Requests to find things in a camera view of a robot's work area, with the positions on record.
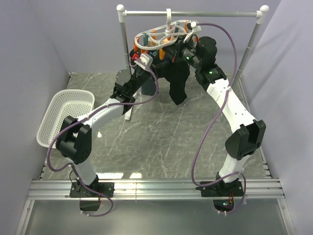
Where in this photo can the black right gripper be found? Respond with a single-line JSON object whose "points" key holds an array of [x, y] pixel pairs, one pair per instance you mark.
{"points": [[173, 52]]}

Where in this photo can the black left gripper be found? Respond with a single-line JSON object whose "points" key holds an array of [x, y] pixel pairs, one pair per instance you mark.
{"points": [[149, 73]]}

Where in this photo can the black underwear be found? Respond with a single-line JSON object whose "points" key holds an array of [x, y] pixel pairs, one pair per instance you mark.
{"points": [[176, 74]]}

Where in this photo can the white clip hanger frame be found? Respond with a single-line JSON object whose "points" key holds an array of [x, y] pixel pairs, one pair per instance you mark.
{"points": [[150, 39]]}

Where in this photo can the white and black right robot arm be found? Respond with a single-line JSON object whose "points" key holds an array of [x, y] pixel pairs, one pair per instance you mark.
{"points": [[247, 132]]}

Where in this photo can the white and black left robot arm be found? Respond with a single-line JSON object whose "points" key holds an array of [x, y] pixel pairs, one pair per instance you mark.
{"points": [[74, 141]]}

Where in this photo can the striped navy underwear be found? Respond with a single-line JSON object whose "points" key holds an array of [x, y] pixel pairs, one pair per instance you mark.
{"points": [[149, 87]]}

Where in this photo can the navy underwear with cream waistband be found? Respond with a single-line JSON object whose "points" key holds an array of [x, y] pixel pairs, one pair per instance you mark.
{"points": [[168, 41]]}

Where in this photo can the orange clothes peg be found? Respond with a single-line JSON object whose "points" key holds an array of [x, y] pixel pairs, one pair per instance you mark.
{"points": [[161, 54]]}

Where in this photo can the white perforated plastic basket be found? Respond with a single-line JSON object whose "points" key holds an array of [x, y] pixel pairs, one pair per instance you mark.
{"points": [[69, 102]]}

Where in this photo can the white and grey clothes rack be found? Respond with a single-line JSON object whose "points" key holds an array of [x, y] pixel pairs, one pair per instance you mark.
{"points": [[259, 15]]}

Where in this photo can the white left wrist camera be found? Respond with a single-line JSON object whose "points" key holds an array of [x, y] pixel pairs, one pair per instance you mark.
{"points": [[144, 61]]}

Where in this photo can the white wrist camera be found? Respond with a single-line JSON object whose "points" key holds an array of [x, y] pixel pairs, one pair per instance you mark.
{"points": [[144, 61], [191, 28]]}

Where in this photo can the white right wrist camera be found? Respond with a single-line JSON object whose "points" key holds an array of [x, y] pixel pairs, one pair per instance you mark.
{"points": [[191, 28]]}

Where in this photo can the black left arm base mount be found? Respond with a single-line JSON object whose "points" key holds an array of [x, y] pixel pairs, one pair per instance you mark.
{"points": [[90, 201]]}

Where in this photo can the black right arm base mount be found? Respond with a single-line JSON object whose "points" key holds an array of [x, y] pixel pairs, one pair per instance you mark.
{"points": [[227, 196]]}

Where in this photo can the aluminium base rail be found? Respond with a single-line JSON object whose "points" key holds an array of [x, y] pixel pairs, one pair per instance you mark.
{"points": [[165, 189]]}

